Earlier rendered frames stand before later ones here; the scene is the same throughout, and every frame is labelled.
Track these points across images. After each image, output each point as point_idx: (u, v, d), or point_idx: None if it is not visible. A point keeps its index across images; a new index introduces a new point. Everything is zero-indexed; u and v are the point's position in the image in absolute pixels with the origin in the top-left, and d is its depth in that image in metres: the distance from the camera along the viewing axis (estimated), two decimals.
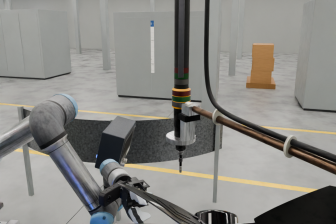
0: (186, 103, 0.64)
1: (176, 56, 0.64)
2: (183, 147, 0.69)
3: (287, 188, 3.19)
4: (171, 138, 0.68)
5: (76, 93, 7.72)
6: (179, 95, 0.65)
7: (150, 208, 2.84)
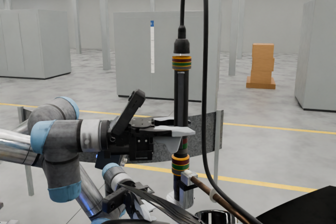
0: (185, 172, 0.68)
1: None
2: None
3: (287, 188, 3.19)
4: (171, 201, 0.72)
5: (76, 93, 7.72)
6: (178, 164, 0.69)
7: None
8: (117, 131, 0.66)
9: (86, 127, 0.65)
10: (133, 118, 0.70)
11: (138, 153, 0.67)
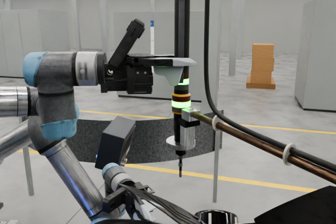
0: (186, 108, 0.65)
1: None
2: (183, 152, 0.69)
3: (287, 188, 3.19)
4: (171, 143, 0.68)
5: (76, 93, 7.72)
6: (179, 101, 0.65)
7: None
8: (114, 62, 0.62)
9: (81, 56, 0.61)
10: (131, 53, 0.66)
11: (137, 87, 0.63)
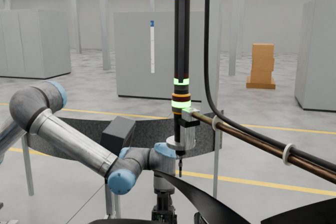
0: (186, 108, 0.65)
1: (176, 61, 0.64)
2: (183, 152, 0.69)
3: (287, 188, 3.19)
4: (171, 143, 0.68)
5: (76, 93, 7.72)
6: (179, 101, 0.65)
7: (150, 208, 2.84)
8: None
9: None
10: None
11: None
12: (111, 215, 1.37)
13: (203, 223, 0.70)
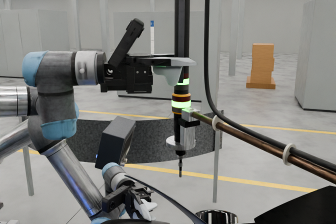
0: (186, 108, 0.65)
1: None
2: (183, 152, 0.69)
3: (287, 188, 3.19)
4: (171, 143, 0.68)
5: (76, 93, 7.72)
6: (179, 101, 0.65)
7: None
8: (114, 62, 0.62)
9: (81, 56, 0.61)
10: (131, 53, 0.66)
11: (137, 87, 0.63)
12: None
13: None
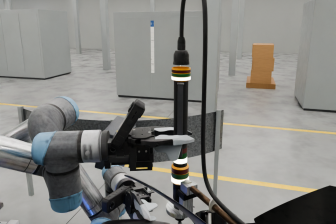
0: (185, 181, 0.69)
1: None
2: None
3: (287, 188, 3.19)
4: (171, 210, 0.72)
5: (76, 93, 7.72)
6: (178, 173, 0.70)
7: None
8: (117, 142, 0.66)
9: (86, 138, 0.65)
10: (133, 128, 0.71)
11: (138, 163, 0.68)
12: None
13: None
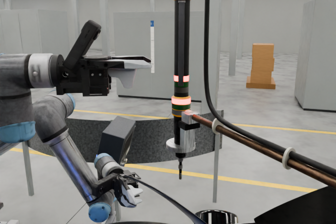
0: (186, 111, 0.65)
1: (176, 64, 0.64)
2: (183, 154, 0.69)
3: (287, 188, 3.19)
4: (171, 145, 0.68)
5: (76, 93, 7.72)
6: (179, 103, 0.65)
7: (150, 208, 2.84)
8: (69, 64, 0.61)
9: (35, 58, 0.60)
10: (89, 55, 0.66)
11: (93, 89, 0.63)
12: (111, 215, 1.37)
13: None
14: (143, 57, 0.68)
